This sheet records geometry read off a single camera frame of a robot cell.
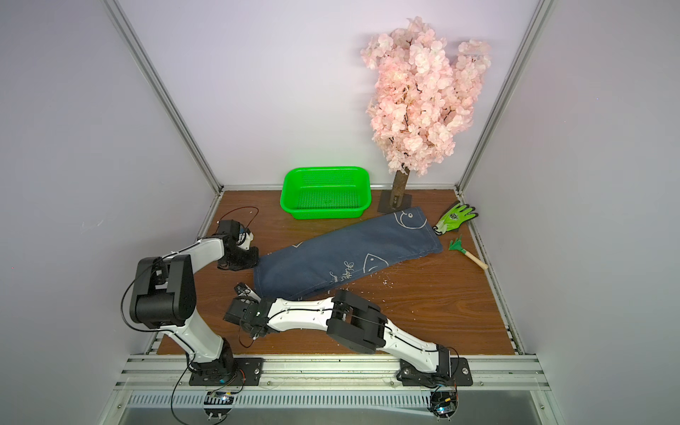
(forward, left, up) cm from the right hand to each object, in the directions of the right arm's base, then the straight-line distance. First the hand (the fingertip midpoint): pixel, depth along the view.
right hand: (260, 305), depth 85 cm
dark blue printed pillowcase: (+16, -20, -1) cm, 26 cm away
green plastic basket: (+52, -16, 0) cm, 54 cm away
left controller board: (-27, +7, -4) cm, 28 cm away
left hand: (+17, +4, 0) cm, 18 cm away
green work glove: (+38, -72, -1) cm, 82 cm away
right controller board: (-24, -56, -3) cm, 61 cm away
